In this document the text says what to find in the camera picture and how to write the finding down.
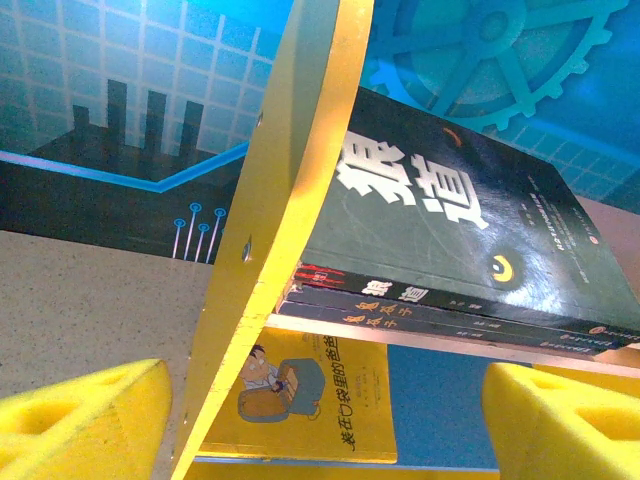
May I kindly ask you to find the yellow bookshelf with pink shelf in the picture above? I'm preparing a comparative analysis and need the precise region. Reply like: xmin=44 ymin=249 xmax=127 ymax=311
xmin=169 ymin=0 xmax=640 ymax=480

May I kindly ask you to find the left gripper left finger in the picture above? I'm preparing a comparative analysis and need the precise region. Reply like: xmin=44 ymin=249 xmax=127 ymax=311
xmin=0 ymin=358 xmax=174 ymax=480

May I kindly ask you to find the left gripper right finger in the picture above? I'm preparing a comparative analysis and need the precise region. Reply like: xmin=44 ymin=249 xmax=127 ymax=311
xmin=482 ymin=362 xmax=640 ymax=480

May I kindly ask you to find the dark old man portrait book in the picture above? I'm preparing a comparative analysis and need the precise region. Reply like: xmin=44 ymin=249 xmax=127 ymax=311
xmin=277 ymin=302 xmax=626 ymax=357
xmin=282 ymin=287 xmax=640 ymax=347

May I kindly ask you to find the black wolf eye book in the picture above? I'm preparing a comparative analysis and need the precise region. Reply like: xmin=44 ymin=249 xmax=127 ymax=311
xmin=294 ymin=87 xmax=640 ymax=334

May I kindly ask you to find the yellow book backpack man cover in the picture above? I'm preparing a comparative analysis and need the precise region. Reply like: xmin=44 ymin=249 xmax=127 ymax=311
xmin=197 ymin=327 xmax=399 ymax=464

